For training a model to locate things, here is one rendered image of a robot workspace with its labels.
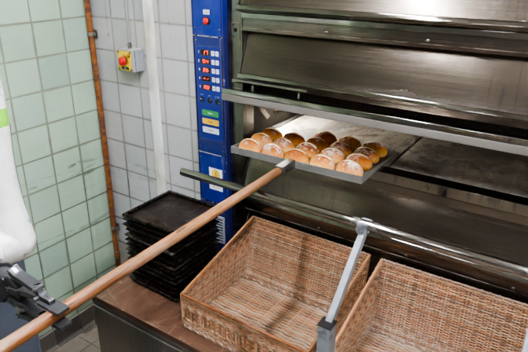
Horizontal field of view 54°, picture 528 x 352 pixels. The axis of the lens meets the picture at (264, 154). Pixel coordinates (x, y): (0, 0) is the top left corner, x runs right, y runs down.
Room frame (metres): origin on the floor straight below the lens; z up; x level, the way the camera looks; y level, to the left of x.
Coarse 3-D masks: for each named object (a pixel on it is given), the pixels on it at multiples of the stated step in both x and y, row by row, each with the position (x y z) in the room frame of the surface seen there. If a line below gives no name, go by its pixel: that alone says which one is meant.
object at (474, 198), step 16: (384, 176) 1.69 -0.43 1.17; (400, 176) 1.66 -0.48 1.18; (416, 176) 1.66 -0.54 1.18; (432, 192) 1.59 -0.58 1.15; (448, 192) 1.56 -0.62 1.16; (464, 192) 1.54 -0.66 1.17; (480, 192) 1.52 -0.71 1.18; (496, 192) 1.52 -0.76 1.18; (496, 208) 1.48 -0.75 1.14; (512, 208) 1.45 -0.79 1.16
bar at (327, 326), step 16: (192, 176) 1.70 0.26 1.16; (208, 176) 1.67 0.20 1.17; (256, 192) 1.55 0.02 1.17; (304, 208) 1.44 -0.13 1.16; (320, 208) 1.42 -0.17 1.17; (352, 224) 1.35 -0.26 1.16; (368, 224) 1.33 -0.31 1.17; (416, 240) 1.25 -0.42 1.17; (432, 240) 1.23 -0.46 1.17; (352, 256) 1.29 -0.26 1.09; (464, 256) 1.17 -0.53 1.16; (480, 256) 1.16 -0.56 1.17; (352, 272) 1.27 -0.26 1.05; (512, 272) 1.11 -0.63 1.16; (336, 304) 1.20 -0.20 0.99; (320, 336) 1.15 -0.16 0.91
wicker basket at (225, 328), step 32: (256, 224) 1.95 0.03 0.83; (224, 256) 1.80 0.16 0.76; (256, 256) 1.91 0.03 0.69; (288, 256) 1.84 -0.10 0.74; (192, 288) 1.64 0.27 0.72; (224, 288) 1.79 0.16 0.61; (256, 288) 1.82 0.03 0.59; (288, 288) 1.79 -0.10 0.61; (320, 288) 1.72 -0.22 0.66; (352, 288) 1.55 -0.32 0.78; (192, 320) 1.57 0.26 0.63; (224, 320) 1.48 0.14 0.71; (256, 320) 1.62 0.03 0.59; (288, 320) 1.62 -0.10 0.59; (320, 320) 1.62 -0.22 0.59
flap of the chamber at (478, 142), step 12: (228, 96) 1.89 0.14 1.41; (276, 96) 1.96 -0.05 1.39; (276, 108) 1.77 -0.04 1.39; (288, 108) 1.74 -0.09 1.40; (300, 108) 1.72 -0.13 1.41; (336, 120) 1.64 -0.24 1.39; (348, 120) 1.61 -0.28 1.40; (360, 120) 1.59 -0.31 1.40; (372, 120) 1.57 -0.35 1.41; (420, 120) 1.64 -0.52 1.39; (408, 132) 1.50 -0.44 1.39; (420, 132) 1.48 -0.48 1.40; (432, 132) 1.46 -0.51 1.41; (444, 132) 1.45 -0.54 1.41; (492, 132) 1.52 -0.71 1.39; (468, 144) 1.40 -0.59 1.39; (480, 144) 1.39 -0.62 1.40; (492, 144) 1.37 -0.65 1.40; (504, 144) 1.35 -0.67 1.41
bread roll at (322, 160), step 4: (316, 156) 1.72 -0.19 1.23; (320, 156) 1.71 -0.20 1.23; (324, 156) 1.70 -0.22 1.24; (328, 156) 1.71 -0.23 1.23; (312, 160) 1.72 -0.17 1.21; (316, 160) 1.70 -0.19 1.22; (320, 160) 1.69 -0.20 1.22; (324, 160) 1.69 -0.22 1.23; (328, 160) 1.69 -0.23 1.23; (332, 160) 1.70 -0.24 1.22; (312, 164) 1.71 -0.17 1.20; (316, 164) 1.70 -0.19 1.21; (320, 164) 1.69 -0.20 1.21; (324, 164) 1.68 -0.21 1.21; (328, 164) 1.68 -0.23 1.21; (332, 164) 1.68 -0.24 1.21; (328, 168) 1.68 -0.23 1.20; (332, 168) 1.68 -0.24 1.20
